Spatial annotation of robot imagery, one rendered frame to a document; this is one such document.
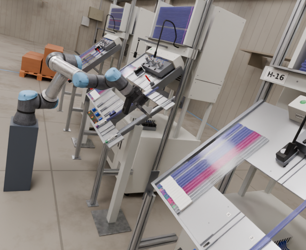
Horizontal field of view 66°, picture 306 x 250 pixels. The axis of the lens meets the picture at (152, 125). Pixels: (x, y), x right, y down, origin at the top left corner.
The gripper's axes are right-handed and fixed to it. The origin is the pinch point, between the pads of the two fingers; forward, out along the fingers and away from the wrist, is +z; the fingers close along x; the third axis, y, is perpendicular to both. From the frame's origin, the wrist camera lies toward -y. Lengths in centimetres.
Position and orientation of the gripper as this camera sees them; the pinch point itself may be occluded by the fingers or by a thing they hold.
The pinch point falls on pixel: (146, 114)
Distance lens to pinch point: 143.2
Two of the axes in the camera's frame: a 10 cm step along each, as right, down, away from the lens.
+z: 5.7, 5.7, 6.0
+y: 6.9, -7.2, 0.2
